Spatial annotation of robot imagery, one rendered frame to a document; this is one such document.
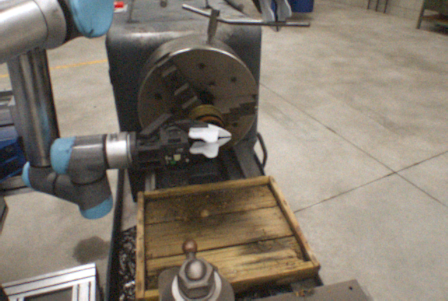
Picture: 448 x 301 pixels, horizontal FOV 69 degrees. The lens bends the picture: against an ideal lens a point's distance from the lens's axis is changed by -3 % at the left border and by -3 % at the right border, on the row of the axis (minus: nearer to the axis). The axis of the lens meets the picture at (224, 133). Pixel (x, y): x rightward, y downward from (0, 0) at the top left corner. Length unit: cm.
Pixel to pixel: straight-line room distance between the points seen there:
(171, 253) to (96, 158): 25
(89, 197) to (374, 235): 171
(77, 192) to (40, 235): 148
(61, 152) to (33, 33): 25
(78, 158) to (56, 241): 148
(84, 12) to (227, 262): 53
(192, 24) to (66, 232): 154
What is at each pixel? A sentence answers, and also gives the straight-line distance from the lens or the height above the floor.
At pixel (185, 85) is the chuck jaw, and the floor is 116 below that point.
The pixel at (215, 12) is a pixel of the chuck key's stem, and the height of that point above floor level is 131.
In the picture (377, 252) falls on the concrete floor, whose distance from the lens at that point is 207.
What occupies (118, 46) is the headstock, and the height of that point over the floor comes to 121.
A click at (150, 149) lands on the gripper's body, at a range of 67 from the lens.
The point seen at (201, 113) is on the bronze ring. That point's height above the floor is 112.
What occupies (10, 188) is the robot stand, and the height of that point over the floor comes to 86.
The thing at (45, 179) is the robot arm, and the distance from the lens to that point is 83.
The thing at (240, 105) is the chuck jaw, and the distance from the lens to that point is 84.
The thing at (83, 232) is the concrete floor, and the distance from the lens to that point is 215.
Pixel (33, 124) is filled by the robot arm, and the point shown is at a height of 114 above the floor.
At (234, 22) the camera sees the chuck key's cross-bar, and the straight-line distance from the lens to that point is 81.
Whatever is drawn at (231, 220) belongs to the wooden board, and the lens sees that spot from 81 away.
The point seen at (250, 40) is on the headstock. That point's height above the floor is 120.
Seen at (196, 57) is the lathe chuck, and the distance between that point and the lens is 81.
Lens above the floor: 146
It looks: 31 degrees down
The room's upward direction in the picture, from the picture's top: straight up
